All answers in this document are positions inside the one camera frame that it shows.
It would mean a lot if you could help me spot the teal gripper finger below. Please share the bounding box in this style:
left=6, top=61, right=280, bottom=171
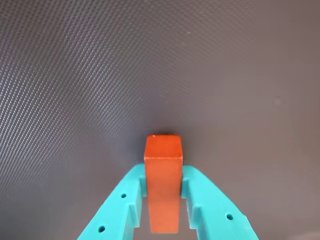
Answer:
left=179, top=164, right=260, bottom=240
left=76, top=163, right=146, bottom=240

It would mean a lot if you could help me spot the orange wooden block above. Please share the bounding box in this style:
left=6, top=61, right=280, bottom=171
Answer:
left=143, top=134, right=185, bottom=235

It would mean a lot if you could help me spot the dark grey textured mat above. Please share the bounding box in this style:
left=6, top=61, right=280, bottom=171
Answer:
left=0, top=0, right=320, bottom=240

